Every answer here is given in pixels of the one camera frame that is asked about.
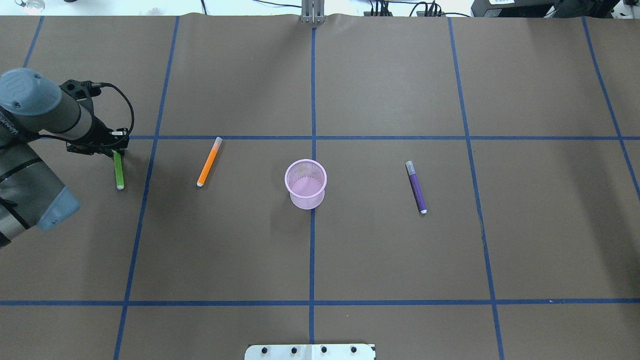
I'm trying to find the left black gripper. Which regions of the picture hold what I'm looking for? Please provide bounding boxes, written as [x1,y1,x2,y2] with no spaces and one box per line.
[66,117,130,157]

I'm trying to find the green highlighter pen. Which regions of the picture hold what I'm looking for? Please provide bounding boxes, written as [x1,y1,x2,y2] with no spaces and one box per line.
[113,150,125,191]

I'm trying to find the orange highlighter pen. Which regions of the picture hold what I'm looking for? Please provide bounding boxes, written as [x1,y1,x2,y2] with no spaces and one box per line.
[196,136,223,188]

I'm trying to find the purple highlighter pen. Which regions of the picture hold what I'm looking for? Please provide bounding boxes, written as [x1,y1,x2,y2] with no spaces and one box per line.
[405,161,428,215]

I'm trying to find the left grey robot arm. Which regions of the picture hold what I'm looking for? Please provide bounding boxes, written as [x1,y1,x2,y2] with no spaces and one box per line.
[0,67,135,247]

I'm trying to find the pink mesh pen holder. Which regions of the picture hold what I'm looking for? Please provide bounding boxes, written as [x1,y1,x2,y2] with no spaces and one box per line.
[284,159,328,210]

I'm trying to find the brown paper table cover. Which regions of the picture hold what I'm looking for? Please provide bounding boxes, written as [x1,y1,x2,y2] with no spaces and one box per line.
[0,13,640,360]

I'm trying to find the blue tape grid lines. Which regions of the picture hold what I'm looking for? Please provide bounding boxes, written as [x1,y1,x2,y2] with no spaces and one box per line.
[0,16,640,360]

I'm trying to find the black box with label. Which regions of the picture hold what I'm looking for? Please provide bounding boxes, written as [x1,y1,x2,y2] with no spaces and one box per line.
[470,0,620,19]

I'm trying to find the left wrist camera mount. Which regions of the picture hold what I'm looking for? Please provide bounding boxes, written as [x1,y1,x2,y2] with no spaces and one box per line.
[59,79,102,112]

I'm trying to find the left black camera cable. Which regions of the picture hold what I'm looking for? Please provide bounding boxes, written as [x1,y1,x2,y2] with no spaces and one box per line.
[37,82,135,148]

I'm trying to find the aluminium frame post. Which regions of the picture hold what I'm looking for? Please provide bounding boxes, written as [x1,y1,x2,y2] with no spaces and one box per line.
[301,0,326,25]

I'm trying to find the white metal base plate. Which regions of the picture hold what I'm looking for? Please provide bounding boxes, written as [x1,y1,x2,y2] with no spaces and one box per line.
[244,343,377,360]

